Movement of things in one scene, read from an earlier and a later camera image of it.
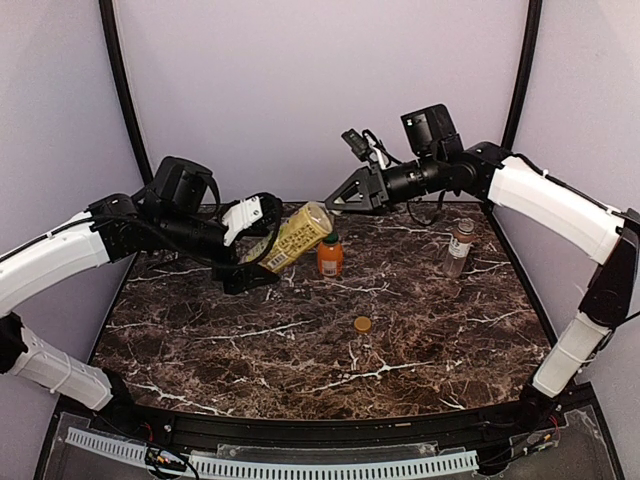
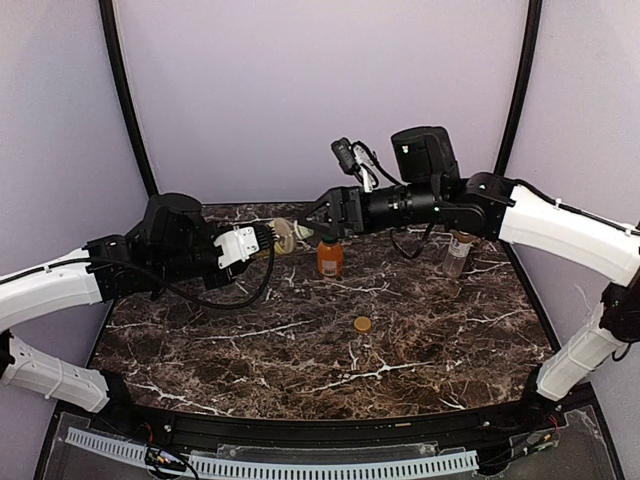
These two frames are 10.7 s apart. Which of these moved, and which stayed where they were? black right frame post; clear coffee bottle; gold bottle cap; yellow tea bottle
Moved: yellow tea bottle
Stayed: clear coffee bottle; black right frame post; gold bottle cap
